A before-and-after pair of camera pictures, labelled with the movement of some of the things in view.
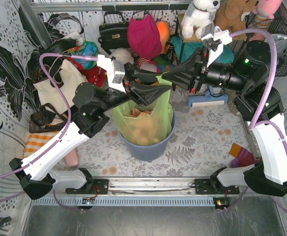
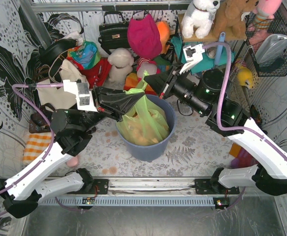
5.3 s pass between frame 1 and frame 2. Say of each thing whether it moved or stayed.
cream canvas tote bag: stayed
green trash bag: moved
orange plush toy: stayed
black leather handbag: stayed
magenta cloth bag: stayed
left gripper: moved
